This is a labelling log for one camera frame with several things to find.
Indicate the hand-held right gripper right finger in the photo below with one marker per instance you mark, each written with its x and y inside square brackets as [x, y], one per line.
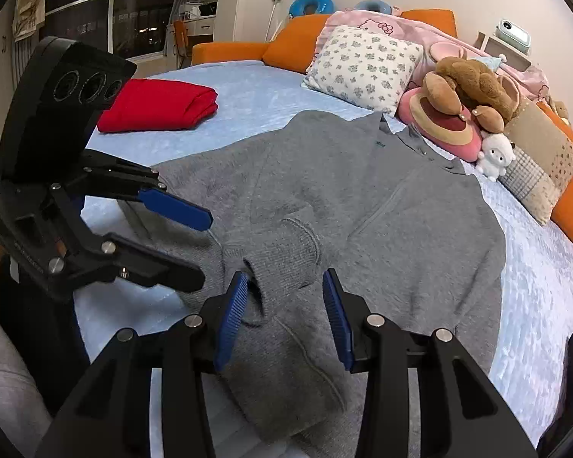
[336, 319]

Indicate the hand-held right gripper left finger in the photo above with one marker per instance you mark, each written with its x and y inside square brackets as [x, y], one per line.
[231, 324]

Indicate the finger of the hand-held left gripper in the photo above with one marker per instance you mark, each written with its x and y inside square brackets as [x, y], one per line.
[181, 212]
[172, 272]

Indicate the grey knit sweater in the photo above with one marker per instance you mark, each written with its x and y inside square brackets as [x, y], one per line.
[353, 200]

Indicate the row of hanging clothes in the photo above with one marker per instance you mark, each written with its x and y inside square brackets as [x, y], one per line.
[28, 4]

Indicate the grey pleated curtain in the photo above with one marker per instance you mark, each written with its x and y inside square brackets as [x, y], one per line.
[26, 57]

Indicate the red folded garment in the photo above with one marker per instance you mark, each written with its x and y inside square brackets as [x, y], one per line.
[157, 105]

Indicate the dark glass window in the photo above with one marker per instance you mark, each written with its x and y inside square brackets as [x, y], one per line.
[138, 19]

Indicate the orange chair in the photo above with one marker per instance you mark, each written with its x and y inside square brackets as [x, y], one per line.
[179, 33]

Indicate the white desk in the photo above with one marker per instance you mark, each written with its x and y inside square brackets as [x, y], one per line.
[200, 26]

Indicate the bed with light blue blanket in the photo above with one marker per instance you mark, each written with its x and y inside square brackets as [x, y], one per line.
[530, 296]

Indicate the person's leg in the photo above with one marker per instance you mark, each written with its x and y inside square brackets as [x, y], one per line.
[5, 381]

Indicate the orange headboard cushions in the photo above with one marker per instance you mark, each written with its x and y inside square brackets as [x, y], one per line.
[291, 43]

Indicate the pink round cushion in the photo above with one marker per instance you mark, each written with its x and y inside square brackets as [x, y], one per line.
[439, 133]

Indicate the white plush toy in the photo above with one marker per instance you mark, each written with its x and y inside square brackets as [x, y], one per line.
[494, 157]

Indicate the white floral pillow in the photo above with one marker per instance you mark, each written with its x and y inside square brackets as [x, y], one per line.
[363, 67]

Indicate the beige patterned pillow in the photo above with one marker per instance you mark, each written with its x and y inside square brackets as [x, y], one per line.
[539, 162]

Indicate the pink Hello Kitty pillow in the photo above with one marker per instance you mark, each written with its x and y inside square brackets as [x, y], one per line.
[363, 21]

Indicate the brown plush toy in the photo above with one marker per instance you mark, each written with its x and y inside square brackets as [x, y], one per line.
[477, 81]

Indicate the blue plush pillow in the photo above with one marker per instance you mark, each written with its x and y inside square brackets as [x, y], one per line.
[372, 5]

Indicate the white projector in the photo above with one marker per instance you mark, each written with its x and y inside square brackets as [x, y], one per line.
[513, 33]

